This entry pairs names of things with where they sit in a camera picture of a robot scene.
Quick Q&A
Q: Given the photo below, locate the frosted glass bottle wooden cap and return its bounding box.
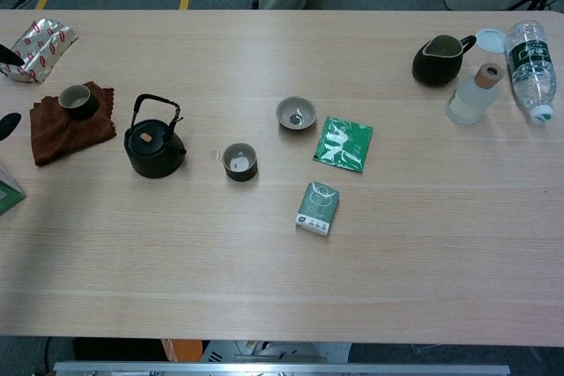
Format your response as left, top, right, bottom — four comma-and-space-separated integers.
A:
444, 63, 504, 126

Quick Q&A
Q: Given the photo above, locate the green foil tea sachet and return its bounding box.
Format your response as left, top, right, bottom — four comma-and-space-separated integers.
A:
312, 116, 375, 173

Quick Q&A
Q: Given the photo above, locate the small green tea box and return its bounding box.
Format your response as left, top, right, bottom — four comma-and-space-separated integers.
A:
294, 181, 341, 236

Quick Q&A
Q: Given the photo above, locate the aluminium profile rail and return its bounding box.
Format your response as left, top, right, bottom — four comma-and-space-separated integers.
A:
53, 361, 511, 376

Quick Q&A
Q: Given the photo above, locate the brown tea cloth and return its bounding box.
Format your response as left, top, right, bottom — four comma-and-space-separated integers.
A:
29, 80, 118, 167

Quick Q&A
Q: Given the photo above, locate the left robot hand grey black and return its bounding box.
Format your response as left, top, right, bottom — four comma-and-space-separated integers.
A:
0, 43, 26, 144

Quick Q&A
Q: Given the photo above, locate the dark ceramic pitcher with handle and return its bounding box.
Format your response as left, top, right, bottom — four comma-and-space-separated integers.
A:
412, 34, 478, 87

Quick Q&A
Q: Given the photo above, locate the robot base chassis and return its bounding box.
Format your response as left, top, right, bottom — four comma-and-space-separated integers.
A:
200, 340, 353, 364

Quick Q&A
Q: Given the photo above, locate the orange panel under table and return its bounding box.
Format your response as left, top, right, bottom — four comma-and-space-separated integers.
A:
160, 339, 204, 364

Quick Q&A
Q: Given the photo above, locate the grey ceramic bowl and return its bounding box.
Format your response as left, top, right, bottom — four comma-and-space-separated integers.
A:
276, 96, 318, 132

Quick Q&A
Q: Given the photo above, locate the gold foil bag red print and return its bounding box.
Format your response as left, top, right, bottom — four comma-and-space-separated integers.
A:
0, 18, 79, 85

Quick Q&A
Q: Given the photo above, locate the black cast iron teapot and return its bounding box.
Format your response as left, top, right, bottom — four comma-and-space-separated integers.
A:
122, 93, 188, 180

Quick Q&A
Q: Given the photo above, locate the white round lid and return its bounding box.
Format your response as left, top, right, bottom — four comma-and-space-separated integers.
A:
474, 27, 508, 55

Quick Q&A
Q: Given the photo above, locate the clear plastic water bottle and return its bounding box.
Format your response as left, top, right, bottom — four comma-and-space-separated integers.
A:
504, 19, 558, 124

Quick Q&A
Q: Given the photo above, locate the clear box with green label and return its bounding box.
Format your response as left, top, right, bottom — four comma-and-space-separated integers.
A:
0, 163, 27, 217

